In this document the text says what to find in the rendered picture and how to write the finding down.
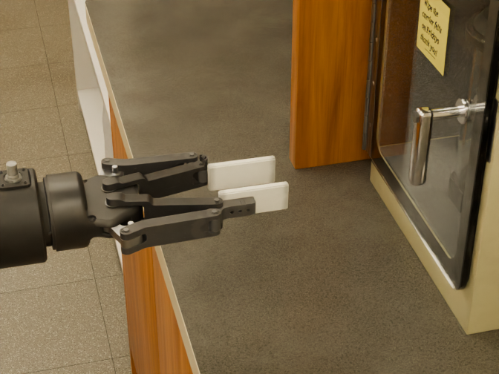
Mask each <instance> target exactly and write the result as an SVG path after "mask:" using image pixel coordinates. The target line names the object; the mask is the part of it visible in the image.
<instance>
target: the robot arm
mask: <svg viewBox="0 0 499 374"><path fill-rule="evenodd" d="M184 163H186V164H185V165H184ZM101 165H102V170H101V173H100V175H97V176H94V177H92V178H89V179H87V180H82V176H81V174H80V173H79V172H78V171H69V172H63V173H57V174H46V177H43V182H37V178H36V171H35V169H33V168H17V163H16V161H9V162H7V163H6V166H7V170H3V171H0V269H5V268H10V267H15V266H25V265H31V264H35V263H45V261H46V260H47V259H48V255H47V247H48V246H52V248H53V250H56V251H57V252H60V251H65V250H71V249H81V248H85V247H87V246H88V245H89V244H90V242H91V239H92V238H93V237H104V238H115V239H116V240H117V241H118V242H119V243H120V246H121V252H122V254H124V255H130V254H133V253H135V252H138V251H140V250H141V249H144V248H148V247H153V246H161V245H166V244H170V243H179V242H183V241H188V240H196V239H201V238H205V237H214V236H218V235H219V234H220V233H221V229H222V228H223V220H225V219H228V218H234V217H243V216H249V215H253V214H255V213H261V212H266V211H276V210H282V209H287V208H288V192H289V185H288V183H287V181H286V182H280V183H274V182H275V157H274V156H268V157H256V158H251V159H245V160H231V161H225V162H219V163H208V157H207V156H206V155H205V154H200V159H198V154H197V153H195V152H186V153H179V154H165V155H158V156H151V157H138V158H131V159H117V158H104V159H102V160H101ZM265 183H269V184H265ZM207 184H208V189H209V191H216V190H220V191H219V192H218V197H176V198H161V197H166V196H169V195H172V194H177V193H181V192H183V191H188V190H192V189H194V188H200V187H203V186H206V185H207ZM259 184H263V185H259ZM254 185H258V186H254ZM244 186H248V187H244ZM238 187H242V188H238ZM228 188H231V189H228ZM221 189H226V190H221ZM143 208H144V217H143Z"/></svg>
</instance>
